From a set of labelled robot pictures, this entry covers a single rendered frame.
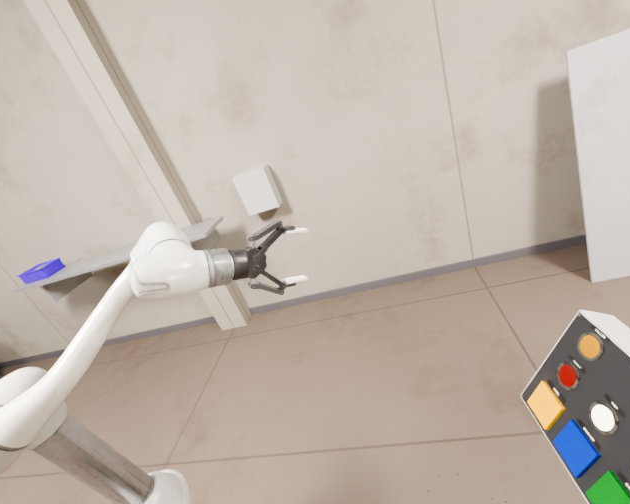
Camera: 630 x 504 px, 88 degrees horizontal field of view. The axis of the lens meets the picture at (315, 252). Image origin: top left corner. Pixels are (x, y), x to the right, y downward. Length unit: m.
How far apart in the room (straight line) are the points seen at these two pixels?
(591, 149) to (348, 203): 1.65
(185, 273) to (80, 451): 0.65
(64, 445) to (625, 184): 3.08
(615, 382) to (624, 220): 2.19
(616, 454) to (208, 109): 2.82
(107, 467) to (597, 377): 1.25
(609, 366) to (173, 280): 0.87
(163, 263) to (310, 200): 2.19
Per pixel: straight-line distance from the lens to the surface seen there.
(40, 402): 0.93
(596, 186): 2.83
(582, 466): 0.91
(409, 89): 2.67
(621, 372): 0.85
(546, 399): 0.96
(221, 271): 0.77
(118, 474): 1.30
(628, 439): 0.85
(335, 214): 2.86
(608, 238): 2.96
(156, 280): 0.74
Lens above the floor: 1.79
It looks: 24 degrees down
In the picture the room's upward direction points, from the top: 21 degrees counter-clockwise
